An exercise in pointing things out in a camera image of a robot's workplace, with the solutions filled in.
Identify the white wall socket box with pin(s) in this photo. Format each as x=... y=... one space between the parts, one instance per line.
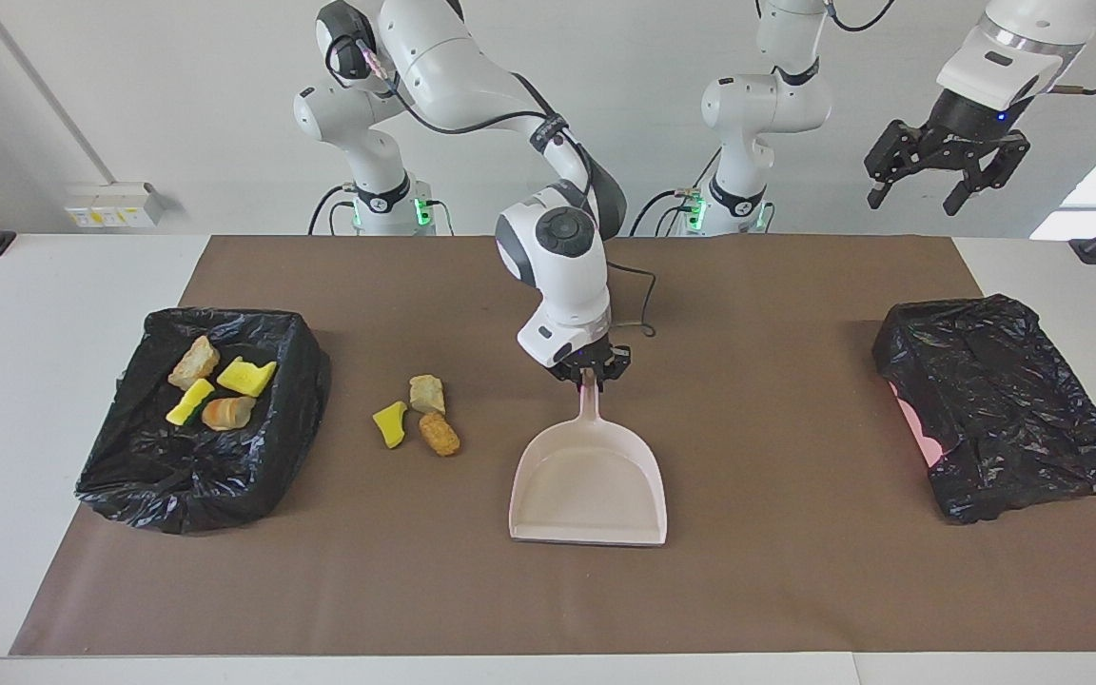
x=115 y=205

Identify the brown table mat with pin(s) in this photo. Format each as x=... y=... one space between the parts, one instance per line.
x=795 y=590

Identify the pink plastic bin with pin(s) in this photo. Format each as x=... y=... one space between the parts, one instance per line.
x=910 y=414

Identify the yellow green scrub sponge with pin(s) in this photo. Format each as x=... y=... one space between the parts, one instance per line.
x=188 y=404

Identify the beige plastic dustpan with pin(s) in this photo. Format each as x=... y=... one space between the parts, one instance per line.
x=591 y=495

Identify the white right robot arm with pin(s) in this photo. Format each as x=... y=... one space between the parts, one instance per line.
x=562 y=276

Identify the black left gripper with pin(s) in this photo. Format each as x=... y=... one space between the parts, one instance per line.
x=967 y=124

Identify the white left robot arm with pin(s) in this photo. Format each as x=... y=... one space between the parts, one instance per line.
x=767 y=105

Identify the striped croissant bread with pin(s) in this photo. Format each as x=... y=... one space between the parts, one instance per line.
x=227 y=414

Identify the small yellow sponge piece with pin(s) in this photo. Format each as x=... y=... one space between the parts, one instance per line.
x=390 y=425

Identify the large yellow sponge piece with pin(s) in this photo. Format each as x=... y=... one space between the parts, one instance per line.
x=245 y=378

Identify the black plastic trash bag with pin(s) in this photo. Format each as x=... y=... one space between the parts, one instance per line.
x=205 y=476
x=1005 y=400

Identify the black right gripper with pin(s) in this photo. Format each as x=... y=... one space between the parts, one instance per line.
x=596 y=360

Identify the brown fried croquette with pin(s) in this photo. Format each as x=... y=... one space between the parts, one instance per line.
x=439 y=434

